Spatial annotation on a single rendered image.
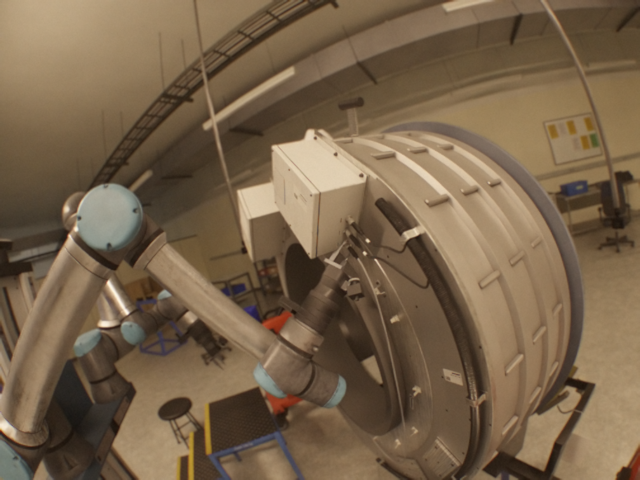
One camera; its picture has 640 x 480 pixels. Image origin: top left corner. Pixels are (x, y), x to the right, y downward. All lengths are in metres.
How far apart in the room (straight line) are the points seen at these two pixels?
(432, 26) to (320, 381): 3.98
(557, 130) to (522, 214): 5.87
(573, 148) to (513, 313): 6.20
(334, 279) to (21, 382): 0.68
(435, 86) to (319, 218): 5.91
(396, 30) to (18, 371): 4.29
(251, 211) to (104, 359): 0.88
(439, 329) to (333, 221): 0.31
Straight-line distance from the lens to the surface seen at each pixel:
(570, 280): 0.86
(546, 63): 7.03
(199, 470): 1.90
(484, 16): 4.23
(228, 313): 0.66
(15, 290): 1.26
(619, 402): 2.35
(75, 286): 0.53
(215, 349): 1.06
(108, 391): 1.27
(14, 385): 0.66
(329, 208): 0.56
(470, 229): 0.56
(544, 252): 0.76
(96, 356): 1.24
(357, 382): 1.40
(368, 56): 4.03
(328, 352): 1.46
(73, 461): 0.94
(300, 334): 0.57
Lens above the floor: 1.60
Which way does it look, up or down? 4 degrees down
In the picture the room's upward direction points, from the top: 16 degrees counter-clockwise
